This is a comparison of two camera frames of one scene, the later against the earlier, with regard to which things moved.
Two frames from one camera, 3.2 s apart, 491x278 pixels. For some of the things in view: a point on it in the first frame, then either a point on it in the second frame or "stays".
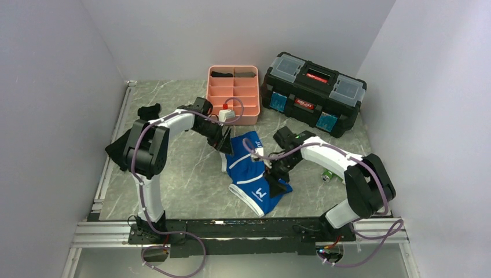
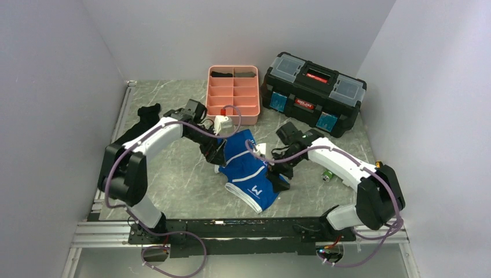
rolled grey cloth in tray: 245,75 stays
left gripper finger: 227,144 → 220,160
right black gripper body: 281,167 stays
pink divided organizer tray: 235,87 stays
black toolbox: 315,95 stays
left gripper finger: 222,145 → 213,157
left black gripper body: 211,131 → 204,139
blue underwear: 253,188 stays
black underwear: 117,149 stays
